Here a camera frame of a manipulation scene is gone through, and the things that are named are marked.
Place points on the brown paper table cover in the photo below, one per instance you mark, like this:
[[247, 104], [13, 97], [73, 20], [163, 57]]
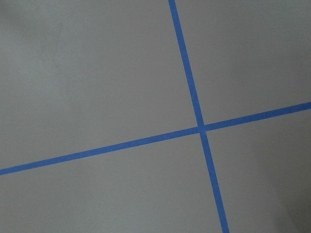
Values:
[[78, 75]]

